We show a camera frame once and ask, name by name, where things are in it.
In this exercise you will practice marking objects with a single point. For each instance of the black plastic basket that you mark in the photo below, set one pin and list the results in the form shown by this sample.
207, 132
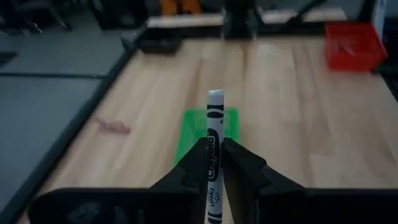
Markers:
158, 43

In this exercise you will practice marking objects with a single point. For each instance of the white crayon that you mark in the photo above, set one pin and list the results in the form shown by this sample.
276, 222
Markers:
215, 124

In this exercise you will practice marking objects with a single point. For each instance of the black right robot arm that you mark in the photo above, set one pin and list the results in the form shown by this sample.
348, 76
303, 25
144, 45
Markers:
239, 21

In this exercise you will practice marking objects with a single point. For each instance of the green plastic basket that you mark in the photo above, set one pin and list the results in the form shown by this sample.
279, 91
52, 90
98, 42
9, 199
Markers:
192, 130

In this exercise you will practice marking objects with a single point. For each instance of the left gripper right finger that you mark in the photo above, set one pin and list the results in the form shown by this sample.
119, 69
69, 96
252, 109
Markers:
245, 174

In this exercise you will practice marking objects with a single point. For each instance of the red plastic basket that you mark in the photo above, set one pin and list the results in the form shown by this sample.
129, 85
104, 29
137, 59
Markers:
354, 49

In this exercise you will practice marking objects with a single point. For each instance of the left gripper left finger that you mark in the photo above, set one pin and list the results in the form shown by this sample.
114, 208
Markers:
192, 174

